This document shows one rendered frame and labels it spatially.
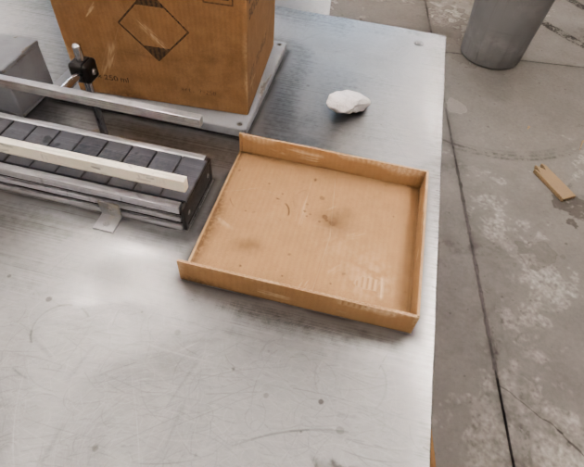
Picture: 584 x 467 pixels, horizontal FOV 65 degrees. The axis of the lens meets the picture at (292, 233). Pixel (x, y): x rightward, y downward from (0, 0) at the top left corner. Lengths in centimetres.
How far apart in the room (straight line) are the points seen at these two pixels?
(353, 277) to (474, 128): 187
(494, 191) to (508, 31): 100
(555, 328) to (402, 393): 128
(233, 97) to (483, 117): 186
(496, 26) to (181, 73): 221
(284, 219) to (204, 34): 30
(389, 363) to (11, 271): 49
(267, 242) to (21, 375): 33
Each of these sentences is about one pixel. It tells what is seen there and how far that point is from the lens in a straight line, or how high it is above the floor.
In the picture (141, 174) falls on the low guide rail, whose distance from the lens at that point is 63.
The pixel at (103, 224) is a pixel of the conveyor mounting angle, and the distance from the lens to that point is 69.
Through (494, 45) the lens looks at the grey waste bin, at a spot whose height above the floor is 13.
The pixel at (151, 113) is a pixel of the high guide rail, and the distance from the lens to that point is 65.
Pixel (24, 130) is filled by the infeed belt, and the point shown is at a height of 88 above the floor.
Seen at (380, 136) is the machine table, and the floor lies 83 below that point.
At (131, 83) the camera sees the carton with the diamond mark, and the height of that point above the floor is 88.
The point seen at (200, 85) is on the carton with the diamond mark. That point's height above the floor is 90.
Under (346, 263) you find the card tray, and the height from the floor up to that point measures 83.
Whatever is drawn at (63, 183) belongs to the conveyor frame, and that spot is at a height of 88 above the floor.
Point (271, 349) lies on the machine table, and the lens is 56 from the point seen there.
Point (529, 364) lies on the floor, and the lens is 168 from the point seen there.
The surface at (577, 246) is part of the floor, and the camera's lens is 209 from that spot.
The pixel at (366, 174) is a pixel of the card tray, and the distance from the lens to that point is 74.
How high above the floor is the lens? 134
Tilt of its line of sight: 51 degrees down
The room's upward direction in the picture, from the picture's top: 6 degrees clockwise
